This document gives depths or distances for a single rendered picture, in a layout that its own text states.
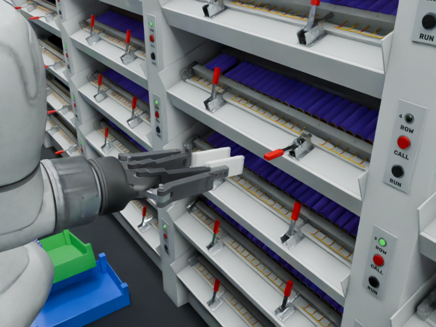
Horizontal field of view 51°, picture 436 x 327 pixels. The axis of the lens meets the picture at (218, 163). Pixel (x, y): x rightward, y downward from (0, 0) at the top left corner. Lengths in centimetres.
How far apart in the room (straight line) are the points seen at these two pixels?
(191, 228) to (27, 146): 87
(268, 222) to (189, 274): 52
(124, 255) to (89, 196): 121
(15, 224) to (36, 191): 4
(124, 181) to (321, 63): 34
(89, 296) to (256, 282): 69
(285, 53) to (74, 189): 41
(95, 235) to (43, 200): 135
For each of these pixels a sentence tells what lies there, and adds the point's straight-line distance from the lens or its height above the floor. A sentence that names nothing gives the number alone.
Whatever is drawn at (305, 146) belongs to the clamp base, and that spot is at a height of 76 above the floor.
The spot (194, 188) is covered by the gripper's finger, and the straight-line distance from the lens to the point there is 63.
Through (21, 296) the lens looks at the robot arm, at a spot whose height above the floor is 49.
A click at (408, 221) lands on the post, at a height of 74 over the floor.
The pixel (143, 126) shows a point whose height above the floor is 55.
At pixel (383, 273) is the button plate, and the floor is 64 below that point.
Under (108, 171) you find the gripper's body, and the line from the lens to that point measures 59.
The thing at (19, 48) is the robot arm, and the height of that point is 101.
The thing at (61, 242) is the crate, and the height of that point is 2.
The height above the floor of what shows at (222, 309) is 15.
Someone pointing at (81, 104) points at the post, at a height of 47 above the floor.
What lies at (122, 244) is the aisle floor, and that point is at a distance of 182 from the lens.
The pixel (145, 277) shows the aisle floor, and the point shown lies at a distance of 167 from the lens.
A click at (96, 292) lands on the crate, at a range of 164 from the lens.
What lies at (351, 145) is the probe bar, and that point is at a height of 78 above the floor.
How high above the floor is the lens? 111
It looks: 28 degrees down
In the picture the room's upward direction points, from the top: straight up
